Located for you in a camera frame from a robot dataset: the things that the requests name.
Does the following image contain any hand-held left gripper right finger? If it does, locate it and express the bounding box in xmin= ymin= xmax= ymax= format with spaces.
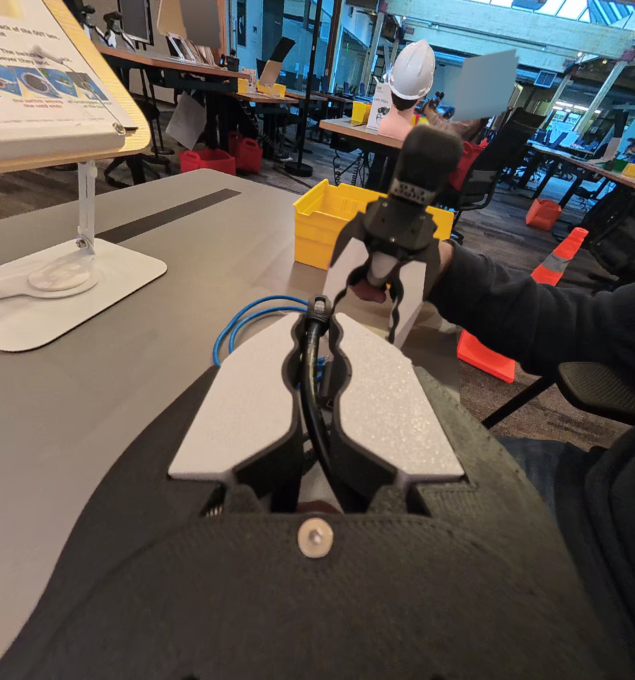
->
xmin=328 ymin=312 xmax=466 ymax=505

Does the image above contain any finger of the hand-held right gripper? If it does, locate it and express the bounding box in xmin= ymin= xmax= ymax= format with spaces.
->
xmin=387 ymin=257 xmax=431 ymax=350
xmin=322 ymin=236 xmax=375 ymax=311

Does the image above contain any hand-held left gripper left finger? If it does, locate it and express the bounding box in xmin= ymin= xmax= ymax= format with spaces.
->
xmin=167 ymin=312 xmax=305 ymax=503

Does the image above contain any yellow plastic bin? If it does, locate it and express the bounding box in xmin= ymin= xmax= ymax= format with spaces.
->
xmin=293 ymin=180 xmax=454 ymax=270

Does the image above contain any blue ethernet cable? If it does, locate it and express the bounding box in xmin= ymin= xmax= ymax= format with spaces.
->
xmin=212 ymin=295 xmax=329 ymax=383

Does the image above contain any black ethernet cable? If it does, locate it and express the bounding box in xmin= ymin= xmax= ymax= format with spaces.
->
xmin=295 ymin=295 xmax=350 ymax=513

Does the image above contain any person's right forearm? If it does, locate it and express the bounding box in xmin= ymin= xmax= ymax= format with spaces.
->
xmin=428 ymin=240 xmax=635 ymax=389

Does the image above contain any person's right hand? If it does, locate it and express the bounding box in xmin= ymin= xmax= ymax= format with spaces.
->
xmin=352 ymin=239 xmax=457 ymax=305

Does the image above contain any black pole stand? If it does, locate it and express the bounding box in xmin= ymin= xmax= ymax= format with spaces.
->
xmin=284 ymin=0 xmax=324 ymax=178

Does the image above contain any pale mannequin head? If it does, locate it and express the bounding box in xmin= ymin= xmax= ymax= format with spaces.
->
xmin=377 ymin=96 xmax=419 ymax=140

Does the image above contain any orange plastic bin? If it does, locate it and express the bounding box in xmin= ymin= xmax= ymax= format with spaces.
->
xmin=526 ymin=198 xmax=562 ymax=232

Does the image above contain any red plastic container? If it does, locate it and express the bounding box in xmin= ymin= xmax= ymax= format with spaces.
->
xmin=228 ymin=132 xmax=263 ymax=173

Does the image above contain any orange traffic cone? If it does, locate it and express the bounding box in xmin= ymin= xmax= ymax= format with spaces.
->
xmin=457 ymin=227 xmax=590 ymax=384

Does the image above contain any white hard hat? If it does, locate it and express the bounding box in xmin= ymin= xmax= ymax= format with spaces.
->
xmin=389 ymin=40 xmax=436 ymax=100

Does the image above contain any red plastic bin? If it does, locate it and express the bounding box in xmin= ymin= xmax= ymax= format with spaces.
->
xmin=179 ymin=149 xmax=237 ymax=176

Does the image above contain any white paper sheet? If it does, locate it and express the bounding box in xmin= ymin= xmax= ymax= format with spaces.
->
xmin=166 ymin=93 xmax=208 ymax=151

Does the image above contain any white document stand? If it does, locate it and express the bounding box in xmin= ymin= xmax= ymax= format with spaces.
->
xmin=0 ymin=0 xmax=168 ymax=352

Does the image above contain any long wooden desk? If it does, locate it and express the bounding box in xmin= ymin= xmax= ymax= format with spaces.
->
xmin=95 ymin=44 xmax=251 ymax=155

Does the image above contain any printed instruction sheet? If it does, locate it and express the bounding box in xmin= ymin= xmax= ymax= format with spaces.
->
xmin=0 ymin=0 xmax=138 ymax=147

